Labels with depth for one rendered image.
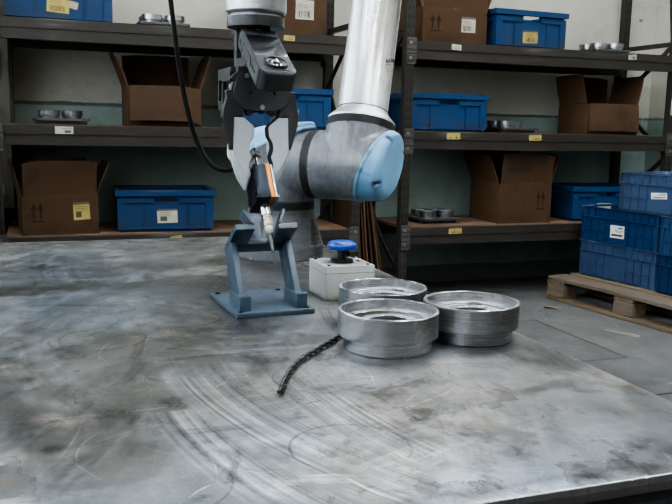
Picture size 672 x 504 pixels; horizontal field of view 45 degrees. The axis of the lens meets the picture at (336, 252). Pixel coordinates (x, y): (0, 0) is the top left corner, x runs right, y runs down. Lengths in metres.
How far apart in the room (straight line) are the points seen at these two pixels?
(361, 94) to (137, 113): 3.01
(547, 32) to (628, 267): 1.49
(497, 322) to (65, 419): 0.44
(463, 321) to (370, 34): 0.66
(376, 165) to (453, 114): 3.59
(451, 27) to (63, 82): 2.20
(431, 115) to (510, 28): 0.71
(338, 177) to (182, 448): 0.79
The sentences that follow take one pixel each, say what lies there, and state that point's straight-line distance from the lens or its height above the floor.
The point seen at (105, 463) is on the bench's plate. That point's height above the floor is 0.80.
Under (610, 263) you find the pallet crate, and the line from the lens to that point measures 5.05.
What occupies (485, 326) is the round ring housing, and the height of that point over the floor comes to 0.82.
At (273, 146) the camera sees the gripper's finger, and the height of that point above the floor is 1.00.
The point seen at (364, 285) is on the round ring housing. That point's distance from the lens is 1.01.
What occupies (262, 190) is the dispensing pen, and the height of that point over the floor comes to 0.95.
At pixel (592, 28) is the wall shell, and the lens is 6.04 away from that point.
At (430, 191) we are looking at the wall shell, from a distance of 5.38.
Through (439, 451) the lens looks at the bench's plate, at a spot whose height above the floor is 0.80.
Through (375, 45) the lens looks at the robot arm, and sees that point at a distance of 1.38.
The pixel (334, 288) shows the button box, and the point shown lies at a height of 0.82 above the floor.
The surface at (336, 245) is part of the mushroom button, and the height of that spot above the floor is 0.87.
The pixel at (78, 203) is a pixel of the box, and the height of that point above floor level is 0.61.
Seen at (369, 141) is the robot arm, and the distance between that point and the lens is 1.31.
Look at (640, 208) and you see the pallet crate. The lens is 4.86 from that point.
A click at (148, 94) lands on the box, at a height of 1.16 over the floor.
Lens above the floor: 1.03
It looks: 9 degrees down
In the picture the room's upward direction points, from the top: 1 degrees clockwise
